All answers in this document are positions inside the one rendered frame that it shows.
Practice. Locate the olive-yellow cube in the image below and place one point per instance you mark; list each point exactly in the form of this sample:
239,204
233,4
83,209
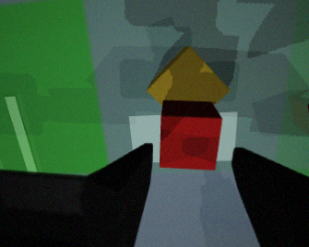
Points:
187,77

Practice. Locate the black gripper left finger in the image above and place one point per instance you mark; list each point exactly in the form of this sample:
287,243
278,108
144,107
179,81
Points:
103,209

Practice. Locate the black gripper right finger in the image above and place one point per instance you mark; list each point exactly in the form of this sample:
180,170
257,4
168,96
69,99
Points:
275,198

